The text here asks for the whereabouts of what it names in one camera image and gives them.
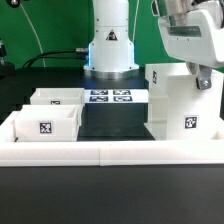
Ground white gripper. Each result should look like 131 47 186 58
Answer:
157 1 224 90

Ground white drawer cabinet box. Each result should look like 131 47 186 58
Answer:
145 63 223 140

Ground white drawer tray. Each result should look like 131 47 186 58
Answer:
14 105 81 142
30 88 85 105

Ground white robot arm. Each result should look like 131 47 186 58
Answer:
84 0 224 90

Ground white marker tag sheet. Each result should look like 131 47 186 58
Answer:
85 89 148 104

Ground black cables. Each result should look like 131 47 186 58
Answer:
21 47 90 69

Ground white U-shaped border frame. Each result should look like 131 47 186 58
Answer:
0 112 224 167

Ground white thin cable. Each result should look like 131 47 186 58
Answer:
18 3 47 68

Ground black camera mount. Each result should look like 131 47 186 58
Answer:
0 39 15 78

